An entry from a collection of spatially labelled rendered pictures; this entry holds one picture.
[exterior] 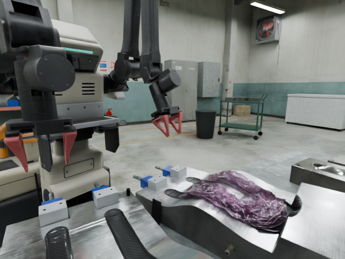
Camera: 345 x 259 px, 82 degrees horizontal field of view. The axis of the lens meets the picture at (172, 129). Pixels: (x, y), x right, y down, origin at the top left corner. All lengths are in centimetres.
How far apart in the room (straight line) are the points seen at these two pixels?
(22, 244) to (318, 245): 50
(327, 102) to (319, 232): 646
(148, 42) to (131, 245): 63
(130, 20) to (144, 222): 70
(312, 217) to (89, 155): 76
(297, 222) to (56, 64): 51
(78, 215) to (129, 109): 571
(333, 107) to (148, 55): 633
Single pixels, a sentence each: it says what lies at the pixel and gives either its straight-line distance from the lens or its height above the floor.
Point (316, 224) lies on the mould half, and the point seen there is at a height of 91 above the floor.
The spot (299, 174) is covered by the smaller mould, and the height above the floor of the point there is 84.
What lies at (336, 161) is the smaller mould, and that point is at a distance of 107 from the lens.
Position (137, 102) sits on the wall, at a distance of 623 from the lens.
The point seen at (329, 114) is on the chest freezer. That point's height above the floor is 42.
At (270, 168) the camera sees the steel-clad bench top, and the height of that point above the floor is 80.
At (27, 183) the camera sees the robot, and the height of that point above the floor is 74.
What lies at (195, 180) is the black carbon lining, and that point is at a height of 85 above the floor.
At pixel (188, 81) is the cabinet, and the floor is 132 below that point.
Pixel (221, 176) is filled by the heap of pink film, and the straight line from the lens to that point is 60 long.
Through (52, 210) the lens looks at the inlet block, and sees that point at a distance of 50.
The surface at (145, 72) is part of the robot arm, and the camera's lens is 76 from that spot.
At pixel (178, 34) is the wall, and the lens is 708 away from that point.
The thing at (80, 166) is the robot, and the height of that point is 85.
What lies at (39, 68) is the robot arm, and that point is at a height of 119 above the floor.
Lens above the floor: 116
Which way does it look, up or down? 12 degrees down
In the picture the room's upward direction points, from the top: straight up
